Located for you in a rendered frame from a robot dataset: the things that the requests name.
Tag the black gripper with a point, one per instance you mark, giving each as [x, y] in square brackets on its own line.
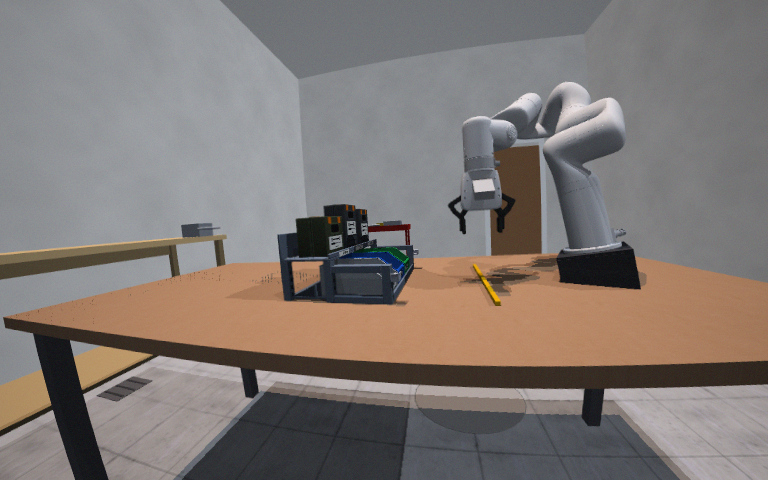
[467, 200]

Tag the grey metal shelf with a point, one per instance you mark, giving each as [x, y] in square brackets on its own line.
[288, 253]

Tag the olive green case with orange latches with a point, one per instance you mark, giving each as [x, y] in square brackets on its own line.
[319, 236]

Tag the green open bin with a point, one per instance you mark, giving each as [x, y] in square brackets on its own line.
[393, 251]

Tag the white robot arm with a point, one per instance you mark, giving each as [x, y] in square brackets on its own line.
[579, 190]

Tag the yellow bar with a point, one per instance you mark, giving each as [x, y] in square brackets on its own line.
[489, 289]

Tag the dark grey case with orange latches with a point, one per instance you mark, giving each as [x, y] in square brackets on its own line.
[362, 225]
[348, 213]

